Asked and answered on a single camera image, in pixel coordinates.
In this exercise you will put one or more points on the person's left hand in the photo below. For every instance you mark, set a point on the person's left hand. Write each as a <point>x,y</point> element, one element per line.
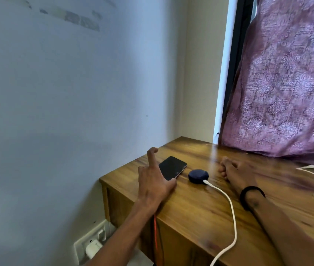
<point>151,185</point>

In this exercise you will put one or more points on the person's right hand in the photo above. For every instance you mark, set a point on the person's right hand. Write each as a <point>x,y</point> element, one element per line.
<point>238,174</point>

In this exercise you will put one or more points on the black smartphone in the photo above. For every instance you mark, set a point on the black smartphone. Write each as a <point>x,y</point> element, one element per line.
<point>172,167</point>

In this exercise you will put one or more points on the dark blue earbuds case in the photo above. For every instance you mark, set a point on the dark blue earbuds case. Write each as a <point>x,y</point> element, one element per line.
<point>198,175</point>

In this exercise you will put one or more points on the wooden drawer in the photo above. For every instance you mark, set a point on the wooden drawer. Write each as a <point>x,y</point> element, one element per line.
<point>179,246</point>

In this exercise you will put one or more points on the person's left forearm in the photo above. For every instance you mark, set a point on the person's left forearm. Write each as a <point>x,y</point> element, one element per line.
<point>123,238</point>

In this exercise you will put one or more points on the person's right forearm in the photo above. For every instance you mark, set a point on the person's right forearm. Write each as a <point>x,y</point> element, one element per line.
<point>289,232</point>

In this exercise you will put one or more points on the wooden desk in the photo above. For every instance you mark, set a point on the wooden desk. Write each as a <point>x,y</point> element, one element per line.
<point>195,216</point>

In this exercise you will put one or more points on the black wristband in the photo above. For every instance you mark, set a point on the black wristband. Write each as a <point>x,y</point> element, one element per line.
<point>252,189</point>

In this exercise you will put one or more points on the white charger adapter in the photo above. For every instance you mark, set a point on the white charger adapter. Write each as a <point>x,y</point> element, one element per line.
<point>92,248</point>

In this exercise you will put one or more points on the purple patterned curtain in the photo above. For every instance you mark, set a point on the purple patterned curtain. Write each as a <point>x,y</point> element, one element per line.
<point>284,80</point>

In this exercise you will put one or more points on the white wall socket plate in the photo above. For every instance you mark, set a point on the white wall socket plate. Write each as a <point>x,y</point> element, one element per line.
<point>79,246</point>

